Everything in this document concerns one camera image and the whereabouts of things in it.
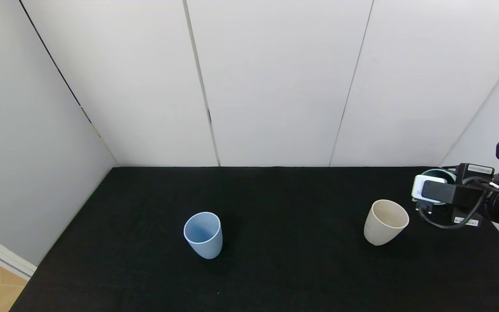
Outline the teal green plastic cup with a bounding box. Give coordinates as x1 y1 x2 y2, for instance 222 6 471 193
421 168 457 206

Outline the light blue plastic cup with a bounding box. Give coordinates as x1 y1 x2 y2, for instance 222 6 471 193
183 211 223 260

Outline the black table cloth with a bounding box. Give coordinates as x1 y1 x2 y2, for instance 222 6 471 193
9 167 499 312

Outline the beige plastic cup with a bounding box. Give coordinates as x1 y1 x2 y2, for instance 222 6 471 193
363 199 410 246

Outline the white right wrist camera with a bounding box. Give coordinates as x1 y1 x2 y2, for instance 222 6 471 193
412 175 456 205

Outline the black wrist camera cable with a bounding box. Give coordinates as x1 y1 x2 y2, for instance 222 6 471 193
416 175 499 230

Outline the white floor rail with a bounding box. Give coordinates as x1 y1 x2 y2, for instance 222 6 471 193
0 225 38 280

